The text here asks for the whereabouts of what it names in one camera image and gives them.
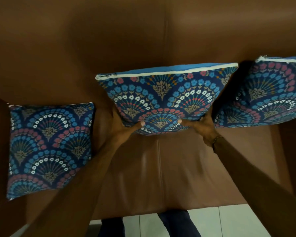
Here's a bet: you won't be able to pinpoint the person's left hand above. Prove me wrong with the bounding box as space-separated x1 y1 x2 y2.
109 106 146 146

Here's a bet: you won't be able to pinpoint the person's blue trousers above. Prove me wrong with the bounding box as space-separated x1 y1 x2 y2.
101 210 202 237

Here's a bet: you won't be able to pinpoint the person's left forearm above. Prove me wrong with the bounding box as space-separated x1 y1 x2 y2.
20 138 129 237

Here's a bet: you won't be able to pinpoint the brown leather sofa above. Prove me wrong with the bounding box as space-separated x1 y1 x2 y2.
0 0 296 237

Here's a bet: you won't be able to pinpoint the blue floral patterned cushion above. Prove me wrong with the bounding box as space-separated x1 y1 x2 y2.
213 56 296 129
6 102 96 201
95 63 239 135

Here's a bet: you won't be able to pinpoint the person's right hand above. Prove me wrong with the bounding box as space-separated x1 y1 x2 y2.
177 108 221 147

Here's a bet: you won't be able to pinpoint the person's right forearm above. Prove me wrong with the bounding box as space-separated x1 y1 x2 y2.
210 136 296 237

